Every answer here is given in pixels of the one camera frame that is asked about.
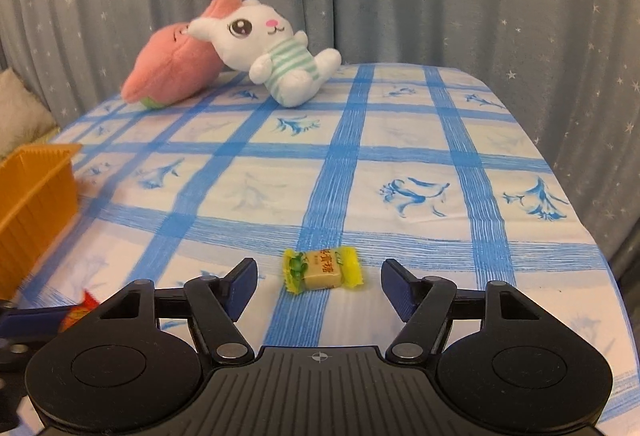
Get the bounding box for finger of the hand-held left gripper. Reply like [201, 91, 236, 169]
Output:
[0, 338, 48, 373]
[0, 300, 71, 343]

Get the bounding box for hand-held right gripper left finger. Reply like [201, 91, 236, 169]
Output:
[95, 258, 259, 365]

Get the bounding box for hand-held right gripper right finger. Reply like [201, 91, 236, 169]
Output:
[381, 259, 543, 365]

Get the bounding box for red snack packet brown print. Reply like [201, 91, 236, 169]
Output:
[61, 290, 102, 331]

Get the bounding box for yellow candy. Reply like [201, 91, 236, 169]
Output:
[282, 246, 365, 293]

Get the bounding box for orange plastic basket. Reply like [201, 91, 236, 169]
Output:
[0, 143, 84, 301]

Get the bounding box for blue checked tablecloth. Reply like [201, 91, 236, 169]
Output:
[21, 62, 622, 422]

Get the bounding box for beige pillow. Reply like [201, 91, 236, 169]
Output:
[0, 68, 57, 157]

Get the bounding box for pink plush toy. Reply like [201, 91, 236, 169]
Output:
[121, 0, 242, 111]

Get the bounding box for white plush bunny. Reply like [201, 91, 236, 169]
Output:
[187, 0, 344, 108]

